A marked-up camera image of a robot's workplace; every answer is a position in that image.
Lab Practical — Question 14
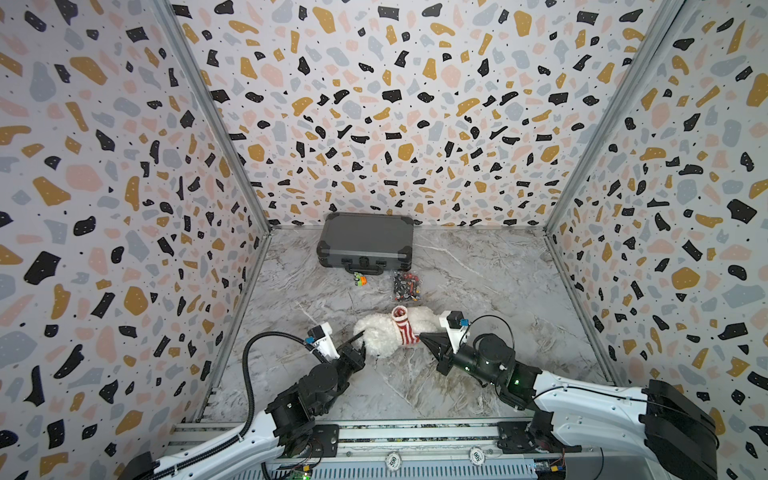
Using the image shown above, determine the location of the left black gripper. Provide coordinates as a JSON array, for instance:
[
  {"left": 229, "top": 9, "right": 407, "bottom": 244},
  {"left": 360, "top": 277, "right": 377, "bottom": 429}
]
[{"left": 320, "top": 330, "right": 369, "bottom": 415}]

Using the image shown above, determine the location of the white teddy bear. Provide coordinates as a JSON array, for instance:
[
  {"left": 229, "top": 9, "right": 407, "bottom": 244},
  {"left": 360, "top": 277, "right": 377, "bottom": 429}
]
[{"left": 353, "top": 306, "right": 442, "bottom": 358}]

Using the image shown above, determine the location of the red white striped knit sweater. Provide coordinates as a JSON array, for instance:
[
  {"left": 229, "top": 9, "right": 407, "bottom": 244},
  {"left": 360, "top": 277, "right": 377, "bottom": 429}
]
[{"left": 391, "top": 305, "right": 420, "bottom": 345}]

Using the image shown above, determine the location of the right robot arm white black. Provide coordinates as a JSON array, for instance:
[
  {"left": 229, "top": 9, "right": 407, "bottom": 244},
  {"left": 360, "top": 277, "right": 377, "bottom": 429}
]
[{"left": 420, "top": 332, "right": 719, "bottom": 479}]

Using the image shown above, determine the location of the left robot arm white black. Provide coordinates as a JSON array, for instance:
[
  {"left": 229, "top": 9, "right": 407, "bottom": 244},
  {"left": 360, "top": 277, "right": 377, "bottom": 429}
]
[{"left": 120, "top": 331, "right": 366, "bottom": 479}]

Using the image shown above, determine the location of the bag of toy bricks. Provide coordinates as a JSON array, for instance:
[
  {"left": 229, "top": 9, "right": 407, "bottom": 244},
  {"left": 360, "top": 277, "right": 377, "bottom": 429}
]
[{"left": 393, "top": 271, "right": 421, "bottom": 302}]

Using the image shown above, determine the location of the small green orange toy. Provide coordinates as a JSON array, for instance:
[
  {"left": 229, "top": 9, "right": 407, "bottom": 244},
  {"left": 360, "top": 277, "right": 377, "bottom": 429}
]
[{"left": 353, "top": 272, "right": 368, "bottom": 286}]

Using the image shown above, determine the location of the dark grey hard case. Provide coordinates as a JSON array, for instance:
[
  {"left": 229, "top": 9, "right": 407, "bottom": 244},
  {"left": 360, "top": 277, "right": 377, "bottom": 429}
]
[{"left": 316, "top": 212, "right": 415, "bottom": 276}]

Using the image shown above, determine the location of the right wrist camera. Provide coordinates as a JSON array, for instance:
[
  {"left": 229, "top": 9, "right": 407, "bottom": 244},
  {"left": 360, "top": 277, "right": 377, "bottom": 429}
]
[{"left": 439, "top": 310, "right": 470, "bottom": 353}]

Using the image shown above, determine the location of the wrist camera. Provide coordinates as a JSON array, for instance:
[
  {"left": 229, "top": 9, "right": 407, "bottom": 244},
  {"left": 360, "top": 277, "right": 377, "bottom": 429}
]
[
  {"left": 305, "top": 322, "right": 340, "bottom": 363},
  {"left": 439, "top": 310, "right": 470, "bottom": 353}
]

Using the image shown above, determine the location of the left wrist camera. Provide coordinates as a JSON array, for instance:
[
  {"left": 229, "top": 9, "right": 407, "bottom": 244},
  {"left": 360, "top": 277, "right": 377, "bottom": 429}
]
[{"left": 305, "top": 322, "right": 340, "bottom": 363}]

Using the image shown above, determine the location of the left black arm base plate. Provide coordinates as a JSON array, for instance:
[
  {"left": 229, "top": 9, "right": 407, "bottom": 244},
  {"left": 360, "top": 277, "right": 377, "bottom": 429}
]
[{"left": 278, "top": 424, "right": 340, "bottom": 459}]

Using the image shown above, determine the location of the aluminium mounting rail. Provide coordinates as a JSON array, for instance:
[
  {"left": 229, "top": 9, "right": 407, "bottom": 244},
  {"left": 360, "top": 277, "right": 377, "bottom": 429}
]
[{"left": 160, "top": 417, "right": 679, "bottom": 480}]

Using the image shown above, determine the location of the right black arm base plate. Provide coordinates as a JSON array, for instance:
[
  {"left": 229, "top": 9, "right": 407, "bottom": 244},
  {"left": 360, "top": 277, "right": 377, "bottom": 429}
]
[{"left": 496, "top": 421, "right": 582, "bottom": 454}]

